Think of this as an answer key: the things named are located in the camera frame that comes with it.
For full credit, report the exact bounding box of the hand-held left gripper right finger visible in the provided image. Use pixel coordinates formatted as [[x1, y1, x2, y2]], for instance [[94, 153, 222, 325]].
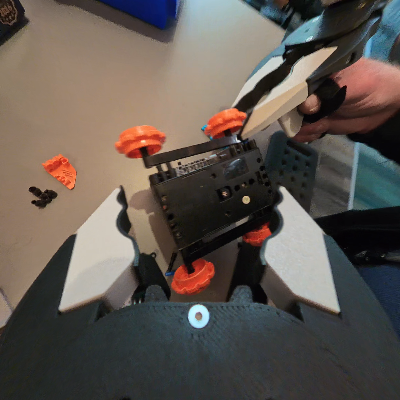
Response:
[[227, 186, 341, 314]]

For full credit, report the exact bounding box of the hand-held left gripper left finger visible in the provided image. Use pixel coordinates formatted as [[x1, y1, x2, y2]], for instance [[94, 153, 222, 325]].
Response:
[[58, 186, 171, 314]]

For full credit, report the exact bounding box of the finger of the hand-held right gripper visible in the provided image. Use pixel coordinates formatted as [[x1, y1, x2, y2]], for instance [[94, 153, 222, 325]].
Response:
[[231, 56, 292, 112], [240, 46, 340, 139]]

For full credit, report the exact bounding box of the cluster of black bushes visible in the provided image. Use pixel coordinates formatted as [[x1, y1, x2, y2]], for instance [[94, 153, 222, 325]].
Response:
[[28, 186, 58, 208]]

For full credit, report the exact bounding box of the toy robot model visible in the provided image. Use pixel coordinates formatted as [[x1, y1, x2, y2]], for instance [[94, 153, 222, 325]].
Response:
[[115, 109, 282, 296]]

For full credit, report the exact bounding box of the person's right forearm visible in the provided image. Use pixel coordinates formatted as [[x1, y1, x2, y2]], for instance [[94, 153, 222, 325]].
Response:
[[347, 119, 400, 163]]

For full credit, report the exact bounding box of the person's right hand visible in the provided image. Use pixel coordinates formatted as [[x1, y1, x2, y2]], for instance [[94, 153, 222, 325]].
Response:
[[294, 58, 400, 143]]

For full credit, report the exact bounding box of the dark perforated panel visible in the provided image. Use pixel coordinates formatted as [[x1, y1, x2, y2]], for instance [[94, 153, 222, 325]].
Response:
[[265, 131, 319, 216]]

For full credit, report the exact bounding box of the orange wedge piece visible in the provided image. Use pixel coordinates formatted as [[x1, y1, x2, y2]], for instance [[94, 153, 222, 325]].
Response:
[[41, 154, 77, 190]]

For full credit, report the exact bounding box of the blue plastic bin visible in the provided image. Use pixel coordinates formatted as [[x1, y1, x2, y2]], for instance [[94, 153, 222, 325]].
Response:
[[97, 0, 180, 30]]

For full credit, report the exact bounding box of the robot kit box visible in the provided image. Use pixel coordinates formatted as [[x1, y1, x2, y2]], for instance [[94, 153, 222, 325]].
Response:
[[0, 0, 29, 46]]

